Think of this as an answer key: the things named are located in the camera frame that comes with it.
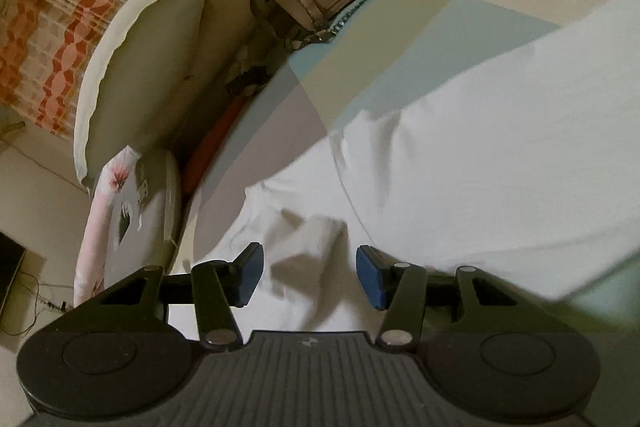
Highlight beige pillow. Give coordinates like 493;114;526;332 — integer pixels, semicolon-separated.
190;0;282;74

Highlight grey round cushion with hole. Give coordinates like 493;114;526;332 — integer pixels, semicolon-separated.
102;150;183;294

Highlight orange cloth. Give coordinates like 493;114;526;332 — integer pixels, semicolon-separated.
182;94;252;198

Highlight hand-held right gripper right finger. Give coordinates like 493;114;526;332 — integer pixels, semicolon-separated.
356;245;546;352

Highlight pale green pillow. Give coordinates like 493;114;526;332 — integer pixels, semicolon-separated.
73;0;226;188

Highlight long pink bolster pillow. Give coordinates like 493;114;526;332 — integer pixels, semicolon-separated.
74;146;147;309

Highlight white printed t-shirt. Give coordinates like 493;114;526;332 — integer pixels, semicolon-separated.
197;0;640;344

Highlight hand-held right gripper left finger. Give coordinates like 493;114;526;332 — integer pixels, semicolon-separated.
75;243;265;352

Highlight black wall television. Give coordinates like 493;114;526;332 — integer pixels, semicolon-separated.
0;232;27;324

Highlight wall cables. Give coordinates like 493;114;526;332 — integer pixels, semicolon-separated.
0;271;69;339

